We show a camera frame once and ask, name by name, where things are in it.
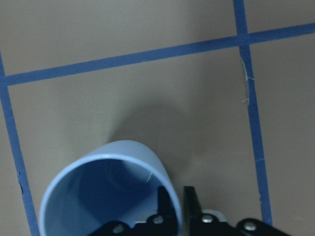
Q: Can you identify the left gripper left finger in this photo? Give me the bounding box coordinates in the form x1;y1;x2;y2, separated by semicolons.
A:
90;186;178;236

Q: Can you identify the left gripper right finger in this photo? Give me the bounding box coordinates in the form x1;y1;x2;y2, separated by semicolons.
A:
183;186;287;236

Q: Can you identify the blue cup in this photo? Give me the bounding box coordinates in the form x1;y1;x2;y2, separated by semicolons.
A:
39;140;183;236

